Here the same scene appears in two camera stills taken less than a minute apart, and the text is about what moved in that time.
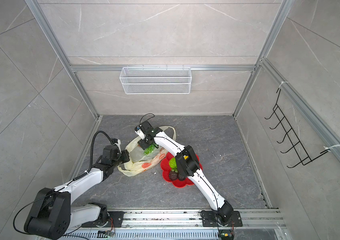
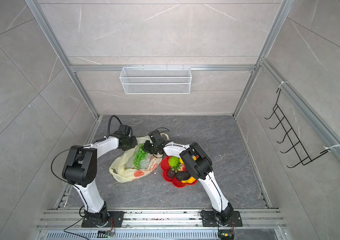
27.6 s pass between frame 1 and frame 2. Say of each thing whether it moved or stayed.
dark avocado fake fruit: stayed
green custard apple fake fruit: stayed
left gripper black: moved
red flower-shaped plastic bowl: stayed
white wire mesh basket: stayed
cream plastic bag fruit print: moved
